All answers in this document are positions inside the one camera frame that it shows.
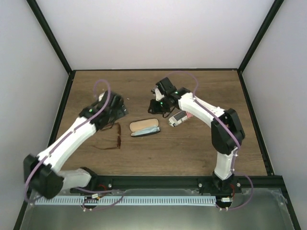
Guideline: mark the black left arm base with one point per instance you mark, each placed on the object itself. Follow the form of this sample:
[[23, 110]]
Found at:
[[90, 183]]

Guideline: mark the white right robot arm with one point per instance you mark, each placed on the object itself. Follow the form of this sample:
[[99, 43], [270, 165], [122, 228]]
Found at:
[[226, 129]]

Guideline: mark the tan glasses case black trim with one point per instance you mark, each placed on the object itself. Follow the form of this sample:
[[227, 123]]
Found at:
[[141, 124]]

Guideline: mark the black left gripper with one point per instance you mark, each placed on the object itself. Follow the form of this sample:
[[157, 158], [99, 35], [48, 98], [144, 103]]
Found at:
[[122, 111]]

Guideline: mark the tan glasses case striped trim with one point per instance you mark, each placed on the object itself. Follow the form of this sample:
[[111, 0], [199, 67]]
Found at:
[[179, 118]]

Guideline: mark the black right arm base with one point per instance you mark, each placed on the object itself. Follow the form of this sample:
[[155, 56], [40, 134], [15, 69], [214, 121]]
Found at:
[[215, 186]]

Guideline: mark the light blue slotted cable duct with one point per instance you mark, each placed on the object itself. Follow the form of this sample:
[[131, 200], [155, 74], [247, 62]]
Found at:
[[130, 200]]

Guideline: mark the brown sunglasses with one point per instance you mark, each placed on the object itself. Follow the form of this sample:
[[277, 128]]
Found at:
[[108, 138]]

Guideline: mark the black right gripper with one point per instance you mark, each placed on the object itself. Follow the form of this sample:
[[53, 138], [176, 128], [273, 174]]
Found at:
[[154, 110]]

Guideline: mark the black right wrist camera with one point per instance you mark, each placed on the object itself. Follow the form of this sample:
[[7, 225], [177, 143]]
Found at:
[[163, 89]]

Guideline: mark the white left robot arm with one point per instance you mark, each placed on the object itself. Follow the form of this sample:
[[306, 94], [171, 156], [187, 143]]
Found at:
[[43, 172]]

